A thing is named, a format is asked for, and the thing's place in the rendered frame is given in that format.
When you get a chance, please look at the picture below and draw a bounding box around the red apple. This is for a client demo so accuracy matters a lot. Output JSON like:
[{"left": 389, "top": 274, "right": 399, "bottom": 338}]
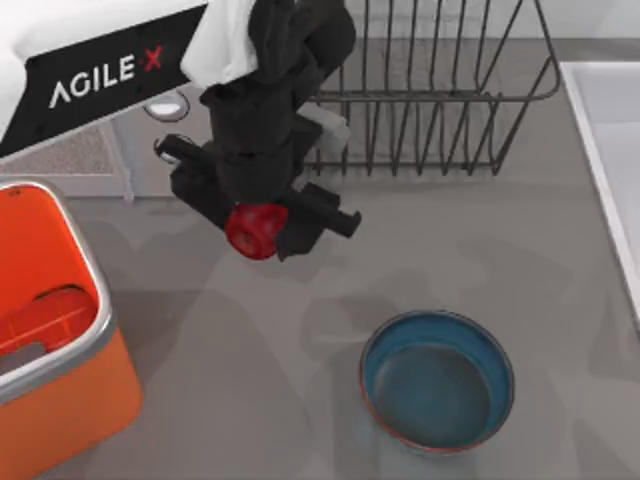
[{"left": 223, "top": 201, "right": 290, "bottom": 262}]

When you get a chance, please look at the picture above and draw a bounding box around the pale grey rounded box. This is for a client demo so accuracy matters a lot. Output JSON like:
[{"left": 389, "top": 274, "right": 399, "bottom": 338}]
[{"left": 307, "top": 107, "right": 352, "bottom": 151}]

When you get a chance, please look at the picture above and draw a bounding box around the white disc with grey rim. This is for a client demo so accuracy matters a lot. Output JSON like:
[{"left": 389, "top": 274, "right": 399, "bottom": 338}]
[{"left": 142, "top": 91, "right": 191, "bottom": 123}]

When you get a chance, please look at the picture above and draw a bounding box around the blue bowl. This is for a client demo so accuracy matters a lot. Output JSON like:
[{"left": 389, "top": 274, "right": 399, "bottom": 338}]
[{"left": 358, "top": 309, "right": 516, "bottom": 458}]

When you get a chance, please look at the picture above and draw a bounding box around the orange bin with grey rim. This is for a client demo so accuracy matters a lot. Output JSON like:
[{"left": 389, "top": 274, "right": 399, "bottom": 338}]
[{"left": 0, "top": 181, "right": 144, "bottom": 477}]

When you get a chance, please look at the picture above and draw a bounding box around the pale frame with pierced panel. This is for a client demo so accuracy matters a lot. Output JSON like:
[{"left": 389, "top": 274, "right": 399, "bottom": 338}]
[{"left": 0, "top": 117, "right": 137, "bottom": 202}]

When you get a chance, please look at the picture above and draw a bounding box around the dark wire dish rack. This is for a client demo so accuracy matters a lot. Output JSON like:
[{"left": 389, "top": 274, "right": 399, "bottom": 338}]
[{"left": 298, "top": 0, "right": 561, "bottom": 178}]

